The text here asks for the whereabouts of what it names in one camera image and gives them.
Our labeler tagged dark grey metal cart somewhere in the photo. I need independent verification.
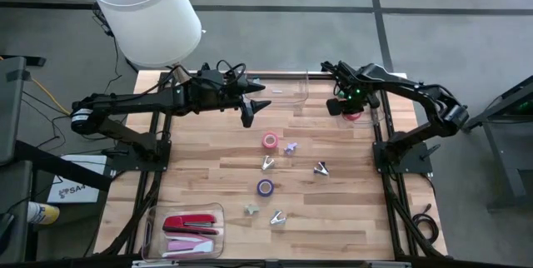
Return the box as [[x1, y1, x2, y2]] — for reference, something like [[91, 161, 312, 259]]
[[460, 74, 533, 211]]

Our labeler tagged pink tape roll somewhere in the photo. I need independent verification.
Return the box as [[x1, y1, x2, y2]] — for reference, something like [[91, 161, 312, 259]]
[[262, 132, 280, 149]]

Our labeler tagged white printed sign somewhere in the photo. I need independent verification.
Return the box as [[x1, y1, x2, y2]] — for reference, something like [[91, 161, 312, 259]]
[[46, 154, 108, 205]]

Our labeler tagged purple tape roll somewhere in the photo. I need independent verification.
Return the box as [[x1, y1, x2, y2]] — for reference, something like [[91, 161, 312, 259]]
[[256, 178, 275, 197]]

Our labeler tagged pink stapler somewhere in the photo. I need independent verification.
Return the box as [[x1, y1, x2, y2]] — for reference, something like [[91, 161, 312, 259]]
[[161, 232, 216, 259]]

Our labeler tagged red stapler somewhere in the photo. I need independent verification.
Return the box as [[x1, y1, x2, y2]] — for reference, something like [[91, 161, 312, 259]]
[[162, 213, 221, 236]]

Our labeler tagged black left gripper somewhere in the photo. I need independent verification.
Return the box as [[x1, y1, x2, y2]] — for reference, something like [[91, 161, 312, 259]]
[[215, 76, 273, 129]]

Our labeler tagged yellow and white can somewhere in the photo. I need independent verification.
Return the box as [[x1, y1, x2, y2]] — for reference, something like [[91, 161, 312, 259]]
[[27, 201, 61, 226]]

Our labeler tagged clear plastic bin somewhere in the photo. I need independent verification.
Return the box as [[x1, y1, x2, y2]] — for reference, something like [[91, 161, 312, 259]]
[[141, 202, 227, 261], [249, 67, 311, 107], [334, 67, 386, 131]]

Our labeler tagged dark grey case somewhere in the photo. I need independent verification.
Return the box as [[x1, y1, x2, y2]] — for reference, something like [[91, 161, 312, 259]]
[[0, 56, 28, 166], [0, 159, 34, 265]]

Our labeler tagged black aluminium frame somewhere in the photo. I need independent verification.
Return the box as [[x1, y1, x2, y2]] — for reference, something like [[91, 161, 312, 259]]
[[95, 71, 449, 268]]

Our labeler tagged black diagonal beam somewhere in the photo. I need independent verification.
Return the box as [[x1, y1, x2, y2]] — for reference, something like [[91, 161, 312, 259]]
[[14, 139, 113, 192]]

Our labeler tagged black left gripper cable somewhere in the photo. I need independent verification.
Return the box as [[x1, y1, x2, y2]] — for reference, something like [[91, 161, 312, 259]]
[[214, 58, 247, 84]]

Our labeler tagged black power adapter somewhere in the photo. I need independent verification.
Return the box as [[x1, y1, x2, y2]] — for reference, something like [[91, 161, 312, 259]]
[[93, 9, 116, 38]]

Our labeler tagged silver table lamp white shade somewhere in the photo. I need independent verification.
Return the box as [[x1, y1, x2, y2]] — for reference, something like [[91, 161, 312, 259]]
[[89, 0, 204, 82]]

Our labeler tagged yellow extension cable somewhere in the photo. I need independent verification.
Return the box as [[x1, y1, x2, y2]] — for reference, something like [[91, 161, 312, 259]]
[[0, 54, 72, 116]]

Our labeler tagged coiled black cable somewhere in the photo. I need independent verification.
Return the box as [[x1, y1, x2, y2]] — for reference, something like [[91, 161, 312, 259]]
[[411, 203, 441, 245]]

